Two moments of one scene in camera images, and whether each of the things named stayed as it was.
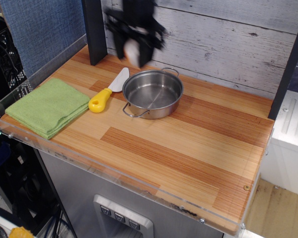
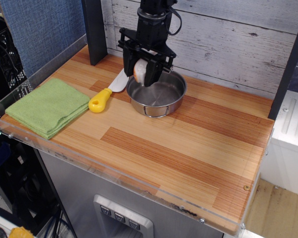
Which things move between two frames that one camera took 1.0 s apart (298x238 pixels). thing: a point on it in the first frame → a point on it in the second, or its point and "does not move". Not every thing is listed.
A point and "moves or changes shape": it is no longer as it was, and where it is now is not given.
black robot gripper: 139,14 → 145,50
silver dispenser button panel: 114,219 does not move
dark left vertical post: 95,30 does not move
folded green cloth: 48,109 does not move
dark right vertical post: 289,68 does not move
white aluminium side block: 285,163 does not move
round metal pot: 152,94 moves or changes shape
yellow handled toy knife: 98,102 does not move
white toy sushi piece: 131,49 moves or changes shape
